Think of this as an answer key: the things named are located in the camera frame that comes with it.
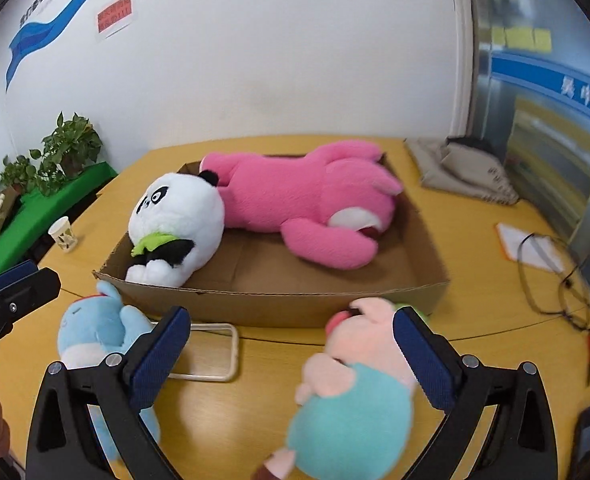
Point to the panda plush toy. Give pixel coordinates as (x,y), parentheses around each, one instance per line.
(175,229)

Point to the large pink plush bear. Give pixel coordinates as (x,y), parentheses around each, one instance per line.
(328,205)

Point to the black phone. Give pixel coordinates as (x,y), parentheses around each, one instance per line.
(581,443)

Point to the pink pig plush toy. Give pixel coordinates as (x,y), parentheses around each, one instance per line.
(355,401)

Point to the green cloth shelf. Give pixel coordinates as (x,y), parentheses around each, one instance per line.
(26,233)

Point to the white paper envelope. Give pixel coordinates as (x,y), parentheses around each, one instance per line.
(531,249)

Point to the potted green plant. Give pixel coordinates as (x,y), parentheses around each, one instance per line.
(65,153)

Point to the grey canvas bag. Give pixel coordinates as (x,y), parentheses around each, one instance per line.
(455,168)

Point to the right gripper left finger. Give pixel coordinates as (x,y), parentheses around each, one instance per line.
(63,443)

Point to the cardboard tray box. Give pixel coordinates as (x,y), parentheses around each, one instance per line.
(254,280)

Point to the blue plush toy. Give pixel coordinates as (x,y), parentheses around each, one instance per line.
(96,326)

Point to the red wall notice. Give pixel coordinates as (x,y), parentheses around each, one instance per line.
(115,16)

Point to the paper cup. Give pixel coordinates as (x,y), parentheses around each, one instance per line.
(61,232)

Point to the cream phone case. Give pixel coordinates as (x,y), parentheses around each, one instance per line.
(212,354)

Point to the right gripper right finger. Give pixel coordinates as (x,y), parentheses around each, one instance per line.
(520,442)

